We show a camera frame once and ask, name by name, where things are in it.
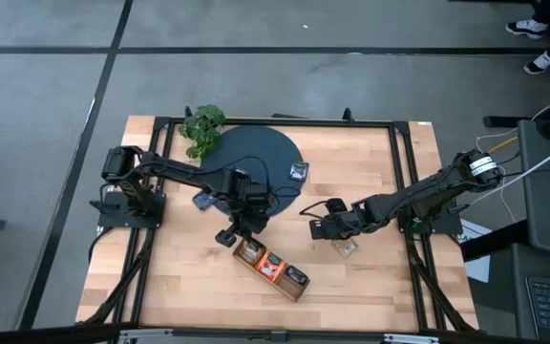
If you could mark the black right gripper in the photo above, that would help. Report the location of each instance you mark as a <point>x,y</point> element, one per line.
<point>337,227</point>

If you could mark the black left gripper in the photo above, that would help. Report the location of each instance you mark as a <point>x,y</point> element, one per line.
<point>256,210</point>

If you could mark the beige vanilla cinnamon tea sachet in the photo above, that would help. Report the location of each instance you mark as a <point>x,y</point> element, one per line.
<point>345,247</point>
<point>254,247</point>

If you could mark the dark blue blackcurrant tea sachet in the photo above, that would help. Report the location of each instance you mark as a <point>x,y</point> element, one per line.
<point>202,201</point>
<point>299,171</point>
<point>297,275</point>

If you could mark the orange peach tea sachet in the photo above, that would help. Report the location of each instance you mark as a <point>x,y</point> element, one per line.
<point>271,266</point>

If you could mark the wooden three-compartment box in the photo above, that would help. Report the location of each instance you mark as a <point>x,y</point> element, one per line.
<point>290,290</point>

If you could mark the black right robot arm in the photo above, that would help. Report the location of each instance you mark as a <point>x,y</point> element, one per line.
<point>423,193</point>

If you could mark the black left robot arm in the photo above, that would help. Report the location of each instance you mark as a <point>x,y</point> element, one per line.
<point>179,169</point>

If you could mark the round dark blue placemat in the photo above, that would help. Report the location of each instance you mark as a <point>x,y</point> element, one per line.
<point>265,148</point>

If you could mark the green potted plant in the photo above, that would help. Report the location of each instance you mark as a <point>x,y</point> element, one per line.
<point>203,131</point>

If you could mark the white paper sheet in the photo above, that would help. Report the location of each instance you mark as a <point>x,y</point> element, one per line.
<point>480,270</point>

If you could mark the black desk foot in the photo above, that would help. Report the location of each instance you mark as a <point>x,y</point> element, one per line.
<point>504,122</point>
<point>494,243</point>

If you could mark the dark grey desk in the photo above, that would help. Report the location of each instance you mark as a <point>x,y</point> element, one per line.
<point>547,215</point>

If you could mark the person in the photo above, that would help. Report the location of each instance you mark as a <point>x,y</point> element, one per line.
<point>525,27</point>

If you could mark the black metal table frame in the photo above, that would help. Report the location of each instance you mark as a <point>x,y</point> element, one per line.
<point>162,122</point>

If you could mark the silver crossbar bracket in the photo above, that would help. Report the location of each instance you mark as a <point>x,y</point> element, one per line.
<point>146,334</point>
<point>411,339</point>

